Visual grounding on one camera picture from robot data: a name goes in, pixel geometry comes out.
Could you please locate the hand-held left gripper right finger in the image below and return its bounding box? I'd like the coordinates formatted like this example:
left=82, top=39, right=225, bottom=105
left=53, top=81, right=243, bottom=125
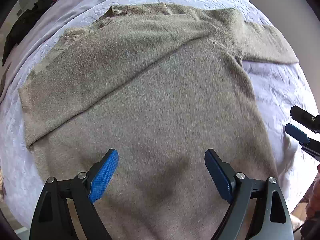
left=204, top=149, right=294, bottom=240

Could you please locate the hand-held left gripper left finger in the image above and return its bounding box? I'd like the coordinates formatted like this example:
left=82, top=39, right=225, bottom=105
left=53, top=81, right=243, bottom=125
left=29, top=149, right=119, bottom=240

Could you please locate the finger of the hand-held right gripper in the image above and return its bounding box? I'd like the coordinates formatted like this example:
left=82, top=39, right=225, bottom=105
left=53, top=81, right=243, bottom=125
left=284, top=123, right=320, bottom=159
left=290, top=106, right=320, bottom=133

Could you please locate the beige knit sweater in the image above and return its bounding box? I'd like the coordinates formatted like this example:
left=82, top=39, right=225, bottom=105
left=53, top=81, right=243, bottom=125
left=19, top=2, right=299, bottom=240

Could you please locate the person's right hand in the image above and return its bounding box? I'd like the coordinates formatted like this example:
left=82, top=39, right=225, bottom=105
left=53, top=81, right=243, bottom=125
left=309, top=164, right=320, bottom=218

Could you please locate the embossed lavender fleece blanket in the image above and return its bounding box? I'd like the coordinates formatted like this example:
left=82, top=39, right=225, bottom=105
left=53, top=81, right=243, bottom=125
left=0, top=0, right=318, bottom=230

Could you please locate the black clothing pile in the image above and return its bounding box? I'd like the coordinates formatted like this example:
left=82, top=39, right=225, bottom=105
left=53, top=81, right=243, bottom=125
left=2, top=0, right=62, bottom=67

